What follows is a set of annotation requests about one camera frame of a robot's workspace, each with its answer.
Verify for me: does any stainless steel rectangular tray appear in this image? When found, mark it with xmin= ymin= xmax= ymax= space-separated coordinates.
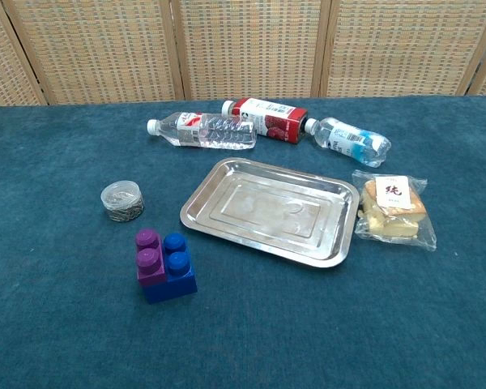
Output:
xmin=179 ymin=157 xmax=359 ymax=269

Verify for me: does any clear water bottle red label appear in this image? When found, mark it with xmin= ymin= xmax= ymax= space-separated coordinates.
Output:
xmin=147 ymin=111 xmax=258 ymax=152

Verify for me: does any red juice carton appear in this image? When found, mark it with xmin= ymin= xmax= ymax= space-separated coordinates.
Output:
xmin=221 ymin=97 xmax=309 ymax=146

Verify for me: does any blue toy building block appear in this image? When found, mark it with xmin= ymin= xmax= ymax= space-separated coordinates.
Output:
xmin=139 ymin=232 xmax=198 ymax=306

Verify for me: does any purple toy building block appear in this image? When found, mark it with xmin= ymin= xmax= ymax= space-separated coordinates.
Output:
xmin=134 ymin=228 xmax=168 ymax=289

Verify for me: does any clear water bottle blue label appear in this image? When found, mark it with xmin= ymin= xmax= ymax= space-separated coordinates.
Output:
xmin=304 ymin=117 xmax=392 ymax=169

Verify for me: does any clear round box of clips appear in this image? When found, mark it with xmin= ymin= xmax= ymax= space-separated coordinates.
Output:
xmin=100 ymin=180 xmax=145 ymax=223

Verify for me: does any teal table cloth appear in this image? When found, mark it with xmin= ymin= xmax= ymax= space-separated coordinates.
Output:
xmin=0 ymin=95 xmax=486 ymax=389

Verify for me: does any woven folding screen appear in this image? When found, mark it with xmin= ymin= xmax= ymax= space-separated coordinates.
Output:
xmin=0 ymin=0 xmax=486 ymax=108

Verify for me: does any bagged pastry snack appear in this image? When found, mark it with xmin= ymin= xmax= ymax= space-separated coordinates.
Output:
xmin=351 ymin=169 xmax=437 ymax=252

